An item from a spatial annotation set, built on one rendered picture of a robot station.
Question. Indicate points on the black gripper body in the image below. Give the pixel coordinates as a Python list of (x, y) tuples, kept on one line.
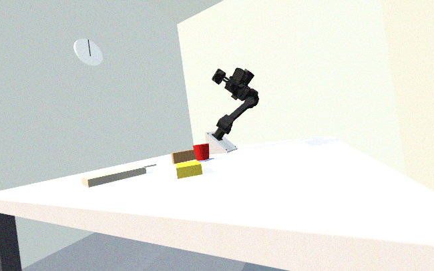
[(228, 82)]

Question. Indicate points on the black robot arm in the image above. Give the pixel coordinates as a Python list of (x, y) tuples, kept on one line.
[(225, 123)]

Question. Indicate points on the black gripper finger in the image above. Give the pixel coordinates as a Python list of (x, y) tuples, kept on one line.
[(219, 76), (237, 90)]

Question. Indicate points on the yellow block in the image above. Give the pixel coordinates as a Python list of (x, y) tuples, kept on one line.
[(188, 169)]

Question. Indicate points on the red cup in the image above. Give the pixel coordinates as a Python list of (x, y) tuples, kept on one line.
[(201, 152)]

